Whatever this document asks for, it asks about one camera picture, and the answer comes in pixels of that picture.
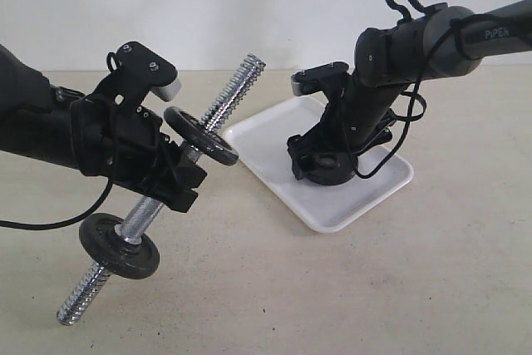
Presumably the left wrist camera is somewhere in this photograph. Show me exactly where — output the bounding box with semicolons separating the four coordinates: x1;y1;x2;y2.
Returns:
111;41;181;102

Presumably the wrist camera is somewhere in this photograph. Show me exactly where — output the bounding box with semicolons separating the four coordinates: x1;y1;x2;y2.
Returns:
291;62;349;96
111;41;181;102

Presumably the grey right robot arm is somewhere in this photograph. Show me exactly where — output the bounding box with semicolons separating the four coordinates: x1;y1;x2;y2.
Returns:
287;0;531;185

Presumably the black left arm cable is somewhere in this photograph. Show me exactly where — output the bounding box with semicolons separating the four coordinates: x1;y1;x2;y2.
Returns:
0;92;126;230

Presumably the white plastic tray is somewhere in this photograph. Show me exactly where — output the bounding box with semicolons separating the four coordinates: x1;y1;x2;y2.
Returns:
223;97;414;233

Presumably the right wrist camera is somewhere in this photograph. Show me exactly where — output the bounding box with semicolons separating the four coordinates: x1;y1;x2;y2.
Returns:
291;62;349;96

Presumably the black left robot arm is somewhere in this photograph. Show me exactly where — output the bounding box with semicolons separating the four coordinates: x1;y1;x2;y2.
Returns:
1;41;207;213

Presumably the black near-end weight plate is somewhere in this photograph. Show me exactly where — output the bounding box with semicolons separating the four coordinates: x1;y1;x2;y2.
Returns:
78;213;160;280

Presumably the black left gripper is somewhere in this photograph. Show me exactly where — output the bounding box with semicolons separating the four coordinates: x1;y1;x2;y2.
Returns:
70;96;207;213

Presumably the black far-end weight plate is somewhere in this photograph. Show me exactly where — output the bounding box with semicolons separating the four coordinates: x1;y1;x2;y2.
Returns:
164;106;239;166

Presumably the chrome dumbbell bar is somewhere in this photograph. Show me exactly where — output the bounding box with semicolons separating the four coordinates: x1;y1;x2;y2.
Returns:
57;53;266;326

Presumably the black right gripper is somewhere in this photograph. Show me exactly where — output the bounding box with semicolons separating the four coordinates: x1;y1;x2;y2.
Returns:
287;94;393;181

